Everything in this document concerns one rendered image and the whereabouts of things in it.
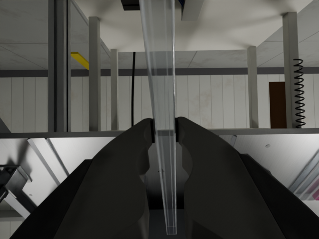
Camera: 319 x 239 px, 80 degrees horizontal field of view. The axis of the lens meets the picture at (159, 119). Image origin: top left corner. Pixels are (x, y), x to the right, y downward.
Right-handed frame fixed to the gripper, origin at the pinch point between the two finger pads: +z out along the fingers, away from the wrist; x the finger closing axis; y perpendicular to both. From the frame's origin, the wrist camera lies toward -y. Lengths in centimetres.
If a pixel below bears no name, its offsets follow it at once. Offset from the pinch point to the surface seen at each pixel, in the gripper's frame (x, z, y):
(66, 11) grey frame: -26, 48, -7
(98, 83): -22, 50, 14
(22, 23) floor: -133, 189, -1
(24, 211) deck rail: -24.4, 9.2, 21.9
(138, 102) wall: -49, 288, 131
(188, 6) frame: 7, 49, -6
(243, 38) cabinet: 33, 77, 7
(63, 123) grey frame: -25.9, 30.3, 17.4
